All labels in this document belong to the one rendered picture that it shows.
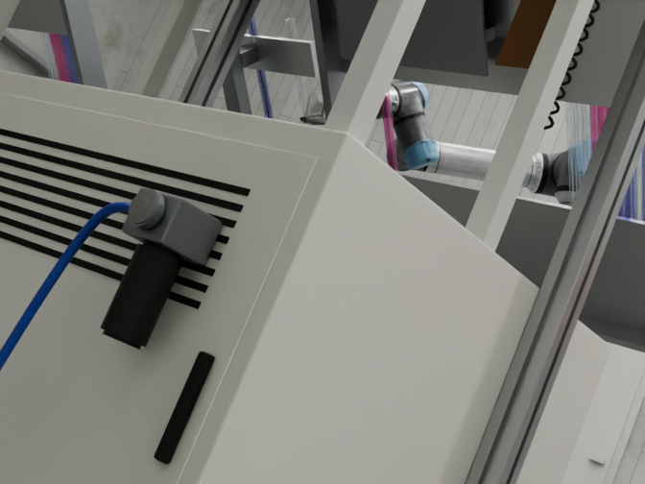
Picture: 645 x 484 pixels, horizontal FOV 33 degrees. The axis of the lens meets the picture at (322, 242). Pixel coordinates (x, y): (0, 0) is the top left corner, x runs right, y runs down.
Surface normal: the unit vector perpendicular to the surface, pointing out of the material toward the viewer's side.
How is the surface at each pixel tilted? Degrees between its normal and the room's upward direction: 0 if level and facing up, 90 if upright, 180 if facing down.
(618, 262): 136
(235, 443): 90
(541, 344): 90
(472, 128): 90
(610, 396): 90
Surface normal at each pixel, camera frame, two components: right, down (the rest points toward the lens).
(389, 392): 0.73, 0.20
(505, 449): -0.56, -0.37
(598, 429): -0.37, -0.31
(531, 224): -0.66, 0.40
